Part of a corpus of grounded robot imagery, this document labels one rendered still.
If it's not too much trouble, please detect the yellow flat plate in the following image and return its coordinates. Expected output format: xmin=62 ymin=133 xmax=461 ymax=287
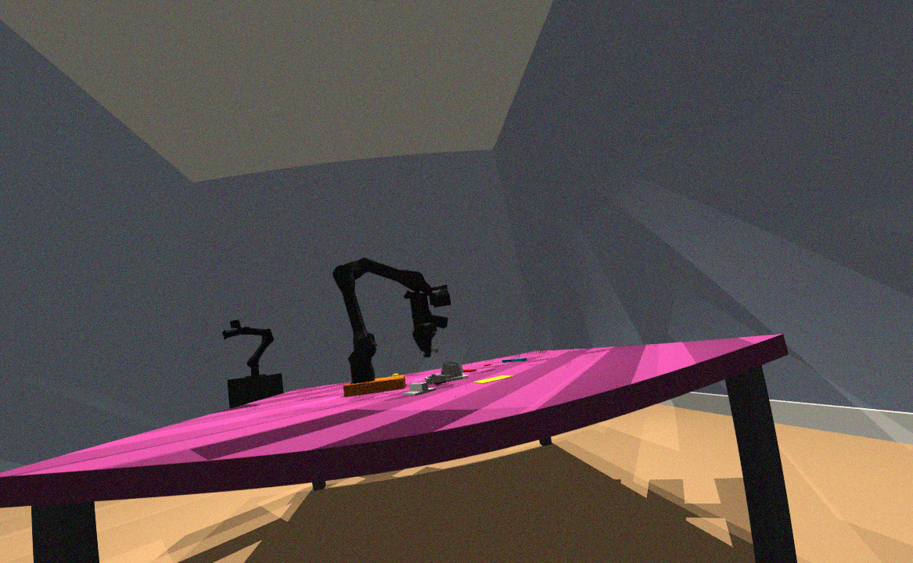
xmin=474 ymin=375 xmax=515 ymax=384

